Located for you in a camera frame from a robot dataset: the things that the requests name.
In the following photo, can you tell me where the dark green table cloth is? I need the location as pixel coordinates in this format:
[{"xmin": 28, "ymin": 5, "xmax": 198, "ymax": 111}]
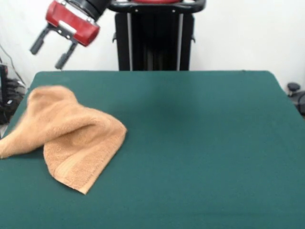
[{"xmin": 0, "ymin": 70, "xmax": 305, "ymax": 229}]

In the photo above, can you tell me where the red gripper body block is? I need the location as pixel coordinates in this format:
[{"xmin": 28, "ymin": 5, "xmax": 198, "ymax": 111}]
[{"xmin": 45, "ymin": 0, "xmax": 100, "ymax": 48}]

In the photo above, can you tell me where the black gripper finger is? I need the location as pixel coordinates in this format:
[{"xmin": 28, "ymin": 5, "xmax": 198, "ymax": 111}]
[
  {"xmin": 54, "ymin": 39, "xmax": 78, "ymax": 70},
  {"xmin": 30, "ymin": 22, "xmax": 52, "ymax": 55}
]

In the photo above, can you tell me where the tan terry towel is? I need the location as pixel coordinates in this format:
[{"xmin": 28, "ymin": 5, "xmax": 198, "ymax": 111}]
[{"xmin": 0, "ymin": 85, "xmax": 128, "ymax": 195}]

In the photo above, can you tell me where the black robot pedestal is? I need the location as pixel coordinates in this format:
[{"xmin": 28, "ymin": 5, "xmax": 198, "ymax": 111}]
[{"xmin": 108, "ymin": 0, "xmax": 207, "ymax": 72}]

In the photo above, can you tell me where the grey office chair base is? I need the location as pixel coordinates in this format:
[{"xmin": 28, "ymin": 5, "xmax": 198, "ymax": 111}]
[{"xmin": 287, "ymin": 82, "xmax": 305, "ymax": 117}]

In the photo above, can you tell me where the thin grey cable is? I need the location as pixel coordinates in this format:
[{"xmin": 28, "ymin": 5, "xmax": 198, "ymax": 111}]
[{"xmin": 0, "ymin": 44, "xmax": 26, "ymax": 84}]

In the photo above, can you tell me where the black electronics box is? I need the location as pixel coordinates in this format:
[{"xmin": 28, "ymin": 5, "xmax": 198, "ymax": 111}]
[{"xmin": 0, "ymin": 63, "xmax": 27, "ymax": 126}]

